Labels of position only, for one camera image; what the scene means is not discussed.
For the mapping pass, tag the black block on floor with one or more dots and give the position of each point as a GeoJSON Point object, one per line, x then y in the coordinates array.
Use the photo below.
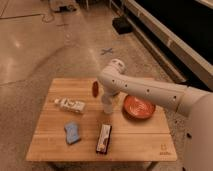
{"type": "Point", "coordinates": [121, 25]}

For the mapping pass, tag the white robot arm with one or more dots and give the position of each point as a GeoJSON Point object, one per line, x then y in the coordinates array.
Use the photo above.
{"type": "Point", "coordinates": [193, 103]}

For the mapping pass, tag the red-orange bowl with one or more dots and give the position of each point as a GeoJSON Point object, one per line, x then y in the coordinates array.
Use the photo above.
{"type": "Point", "coordinates": [138, 108]}

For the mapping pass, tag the small dark red object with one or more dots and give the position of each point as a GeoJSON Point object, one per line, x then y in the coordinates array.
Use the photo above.
{"type": "Point", "coordinates": [95, 89]}

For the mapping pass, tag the grey equipment with cable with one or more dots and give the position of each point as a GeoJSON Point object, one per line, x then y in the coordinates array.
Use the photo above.
{"type": "Point", "coordinates": [55, 10]}

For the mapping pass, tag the long metal rail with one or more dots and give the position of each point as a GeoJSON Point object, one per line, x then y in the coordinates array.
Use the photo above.
{"type": "Point", "coordinates": [181, 30]}

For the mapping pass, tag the blue sponge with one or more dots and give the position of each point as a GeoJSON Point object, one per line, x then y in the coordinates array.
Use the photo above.
{"type": "Point", "coordinates": [72, 135]}

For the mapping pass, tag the wooden table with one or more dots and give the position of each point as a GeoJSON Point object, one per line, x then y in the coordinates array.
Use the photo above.
{"type": "Point", "coordinates": [131, 140]}

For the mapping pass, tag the white tube with label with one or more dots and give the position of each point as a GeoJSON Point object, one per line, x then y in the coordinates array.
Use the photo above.
{"type": "Point", "coordinates": [69, 105]}

